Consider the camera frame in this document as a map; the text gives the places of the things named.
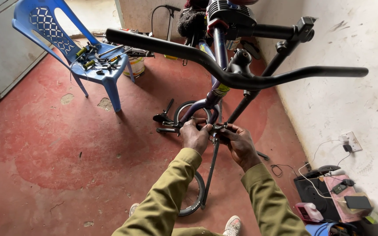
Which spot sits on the person's left hand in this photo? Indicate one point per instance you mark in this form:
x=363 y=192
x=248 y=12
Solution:
x=194 y=136

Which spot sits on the person's right hand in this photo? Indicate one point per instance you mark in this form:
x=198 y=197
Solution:
x=240 y=147

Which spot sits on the silver bicycle brake caliper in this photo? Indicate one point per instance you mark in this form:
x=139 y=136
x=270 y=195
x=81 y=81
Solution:
x=217 y=128

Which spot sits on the black bicycle wheel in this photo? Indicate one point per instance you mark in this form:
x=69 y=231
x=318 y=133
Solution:
x=192 y=193

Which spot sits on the person's right shoe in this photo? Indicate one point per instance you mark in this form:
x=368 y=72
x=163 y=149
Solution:
x=232 y=226

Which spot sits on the person's shoe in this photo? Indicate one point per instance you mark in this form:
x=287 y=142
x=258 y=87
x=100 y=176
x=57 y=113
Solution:
x=232 y=226
x=133 y=208

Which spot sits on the black bicycle repair stand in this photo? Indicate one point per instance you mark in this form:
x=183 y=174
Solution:
x=267 y=65

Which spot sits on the black speaker box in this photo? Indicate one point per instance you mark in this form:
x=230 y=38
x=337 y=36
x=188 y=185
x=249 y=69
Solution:
x=313 y=193

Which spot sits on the white paint bucket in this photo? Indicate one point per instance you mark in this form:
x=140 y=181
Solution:
x=135 y=66

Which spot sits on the pink liquid bottle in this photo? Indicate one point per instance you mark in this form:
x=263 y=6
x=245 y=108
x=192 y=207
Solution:
x=308 y=212

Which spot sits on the person's left shoe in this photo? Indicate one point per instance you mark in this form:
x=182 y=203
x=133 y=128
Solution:
x=133 y=208

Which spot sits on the pink notebook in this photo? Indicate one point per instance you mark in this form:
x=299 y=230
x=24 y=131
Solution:
x=341 y=196

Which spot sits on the black floor pump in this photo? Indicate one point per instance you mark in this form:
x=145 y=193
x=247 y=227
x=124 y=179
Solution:
x=167 y=19

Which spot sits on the heap of tools on chair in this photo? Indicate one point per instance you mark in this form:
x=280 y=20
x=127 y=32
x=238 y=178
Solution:
x=102 y=57

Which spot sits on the black phone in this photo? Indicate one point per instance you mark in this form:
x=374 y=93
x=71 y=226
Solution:
x=358 y=202

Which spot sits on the blue plastic chair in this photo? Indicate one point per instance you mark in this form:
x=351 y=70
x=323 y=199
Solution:
x=77 y=49

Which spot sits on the grey metal cabinet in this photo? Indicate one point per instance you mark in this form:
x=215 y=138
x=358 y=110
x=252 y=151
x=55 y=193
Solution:
x=2 y=46

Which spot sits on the purple bicycle frame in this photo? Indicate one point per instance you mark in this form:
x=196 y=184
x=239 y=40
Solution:
x=213 y=85

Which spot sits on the white wall socket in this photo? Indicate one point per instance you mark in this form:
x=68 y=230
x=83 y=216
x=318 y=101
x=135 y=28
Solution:
x=353 y=141

